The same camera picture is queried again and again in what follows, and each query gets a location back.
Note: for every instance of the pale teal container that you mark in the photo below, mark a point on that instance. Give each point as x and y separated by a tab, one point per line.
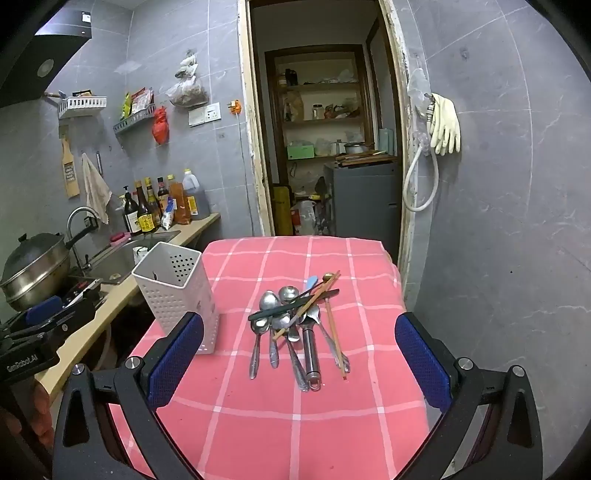
386	142

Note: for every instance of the steel pot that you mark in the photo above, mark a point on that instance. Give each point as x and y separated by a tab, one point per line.
354	147

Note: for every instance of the steel wok with lid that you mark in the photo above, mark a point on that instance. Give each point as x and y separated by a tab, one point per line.
32	267

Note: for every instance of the person's left hand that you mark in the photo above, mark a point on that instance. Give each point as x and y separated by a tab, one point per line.
45	406

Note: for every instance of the wooden door frame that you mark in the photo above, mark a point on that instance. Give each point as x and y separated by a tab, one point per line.
251	138

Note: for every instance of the steel sink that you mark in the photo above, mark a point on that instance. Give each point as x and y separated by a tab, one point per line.
117	258

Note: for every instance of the chrome faucet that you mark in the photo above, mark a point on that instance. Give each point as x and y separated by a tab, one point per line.
76	214

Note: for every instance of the wooden cutting boards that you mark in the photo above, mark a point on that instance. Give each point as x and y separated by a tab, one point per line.
364	159

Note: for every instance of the orange plug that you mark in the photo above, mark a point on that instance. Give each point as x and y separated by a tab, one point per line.
235	107

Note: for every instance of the orange sauce bottle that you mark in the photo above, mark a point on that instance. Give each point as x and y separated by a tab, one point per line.
179	201

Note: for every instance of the black chopsticks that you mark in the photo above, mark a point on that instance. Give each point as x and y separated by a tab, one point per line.
295	303

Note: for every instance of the blue white seasoning packet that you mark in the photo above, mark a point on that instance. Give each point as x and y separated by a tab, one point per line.
168	214

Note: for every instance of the black range hood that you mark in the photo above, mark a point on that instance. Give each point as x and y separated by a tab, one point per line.
37	55

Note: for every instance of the clear bag of dried goods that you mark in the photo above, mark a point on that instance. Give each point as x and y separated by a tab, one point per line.
187	92

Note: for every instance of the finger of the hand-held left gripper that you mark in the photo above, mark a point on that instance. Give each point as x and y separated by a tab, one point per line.
44	310
69	316

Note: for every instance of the white wall basket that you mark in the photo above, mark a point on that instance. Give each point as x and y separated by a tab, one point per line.
83	107

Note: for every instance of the red plastic bag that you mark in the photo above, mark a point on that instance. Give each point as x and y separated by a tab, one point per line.
160	127

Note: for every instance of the soy sauce bottle yellow label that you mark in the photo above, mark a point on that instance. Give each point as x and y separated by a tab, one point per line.
146	217

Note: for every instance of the clear plastic bag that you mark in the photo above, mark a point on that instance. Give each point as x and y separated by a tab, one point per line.
419	92

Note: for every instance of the yellow-green snack packet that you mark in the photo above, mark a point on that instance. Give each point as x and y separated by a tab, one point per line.
126	106

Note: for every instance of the wooden shelf unit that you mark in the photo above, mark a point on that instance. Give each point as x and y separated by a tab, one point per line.
272	115

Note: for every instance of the clear plastic jug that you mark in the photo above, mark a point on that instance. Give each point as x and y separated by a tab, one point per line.
304	218

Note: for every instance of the white wall socket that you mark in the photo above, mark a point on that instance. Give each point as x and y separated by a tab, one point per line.
205	114

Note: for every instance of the black gas stove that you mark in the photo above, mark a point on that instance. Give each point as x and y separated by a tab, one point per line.
81	291

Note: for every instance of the green box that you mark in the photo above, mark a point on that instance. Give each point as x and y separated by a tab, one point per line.
300	151

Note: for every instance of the dark pump bottle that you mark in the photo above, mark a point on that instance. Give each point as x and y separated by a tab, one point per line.
130	214

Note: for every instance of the red snack packets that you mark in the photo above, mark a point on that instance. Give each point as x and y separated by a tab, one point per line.
142	99

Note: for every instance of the pink checked tablecloth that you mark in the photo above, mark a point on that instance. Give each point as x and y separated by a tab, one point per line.
258	415

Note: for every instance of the red sponge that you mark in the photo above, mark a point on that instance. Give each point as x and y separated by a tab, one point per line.
119	238

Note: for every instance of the wooden chopstick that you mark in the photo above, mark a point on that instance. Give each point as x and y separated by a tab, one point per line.
333	332
307	307

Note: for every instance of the steel fork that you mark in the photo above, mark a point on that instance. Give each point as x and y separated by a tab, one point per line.
330	341

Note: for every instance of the white cup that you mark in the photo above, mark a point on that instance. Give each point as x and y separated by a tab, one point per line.
140	254

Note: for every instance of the cardboard box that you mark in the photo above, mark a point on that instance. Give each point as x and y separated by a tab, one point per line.
175	295

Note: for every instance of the yellow canister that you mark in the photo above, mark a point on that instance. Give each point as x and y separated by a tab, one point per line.
282	210

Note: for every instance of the grey cabinet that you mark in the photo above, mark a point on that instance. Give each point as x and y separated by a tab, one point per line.
364	203

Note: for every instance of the metal wall shelf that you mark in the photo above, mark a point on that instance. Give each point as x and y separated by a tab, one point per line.
134	120

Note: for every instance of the beige hanging towel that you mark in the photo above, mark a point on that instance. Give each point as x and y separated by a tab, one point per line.
96	189

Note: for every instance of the dark sauce bottle red cap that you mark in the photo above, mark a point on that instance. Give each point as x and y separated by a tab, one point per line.
162	191

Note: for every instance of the small brass spoon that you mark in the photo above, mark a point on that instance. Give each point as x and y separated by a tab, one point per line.
328	277

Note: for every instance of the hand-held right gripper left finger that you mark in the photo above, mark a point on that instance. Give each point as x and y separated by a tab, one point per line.
178	357

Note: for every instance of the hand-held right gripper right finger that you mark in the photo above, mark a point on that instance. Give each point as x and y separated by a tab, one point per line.
422	364

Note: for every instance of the glass jar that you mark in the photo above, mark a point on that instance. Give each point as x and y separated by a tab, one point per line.
318	111

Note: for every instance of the cream rubber gloves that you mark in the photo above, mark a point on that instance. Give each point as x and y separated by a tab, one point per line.
445	124

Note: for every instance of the white hanging bundle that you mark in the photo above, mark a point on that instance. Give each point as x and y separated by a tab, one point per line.
187	64

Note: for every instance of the wooden grater board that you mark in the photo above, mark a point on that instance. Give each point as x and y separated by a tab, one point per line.
70	170

